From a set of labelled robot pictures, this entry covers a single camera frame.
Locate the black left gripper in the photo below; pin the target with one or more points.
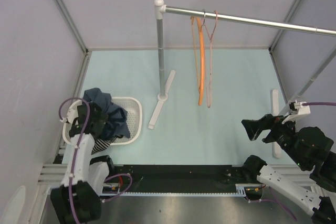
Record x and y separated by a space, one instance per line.
101 119

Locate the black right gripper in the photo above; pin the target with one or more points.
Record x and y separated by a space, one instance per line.
272 123

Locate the navy blue t-shirt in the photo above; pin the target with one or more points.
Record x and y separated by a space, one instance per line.
116 124

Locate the black white striped tank top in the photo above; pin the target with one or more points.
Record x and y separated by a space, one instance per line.
101 145

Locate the orange plastic hanger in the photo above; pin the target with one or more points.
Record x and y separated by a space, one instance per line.
199 58

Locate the pink wire hanger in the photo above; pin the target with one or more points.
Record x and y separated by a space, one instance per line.
210 37

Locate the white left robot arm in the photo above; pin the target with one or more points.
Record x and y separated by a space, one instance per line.
77 199

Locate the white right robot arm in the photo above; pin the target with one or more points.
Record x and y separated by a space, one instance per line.
310 149

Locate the white perforated plastic basket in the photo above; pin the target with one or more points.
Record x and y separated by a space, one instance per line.
134 119

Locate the silver clothes rack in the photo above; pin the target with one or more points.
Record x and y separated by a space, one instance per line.
165 84

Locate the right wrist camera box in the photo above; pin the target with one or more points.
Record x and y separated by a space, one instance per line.
297 111

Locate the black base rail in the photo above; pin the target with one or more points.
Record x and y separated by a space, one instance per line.
180 179

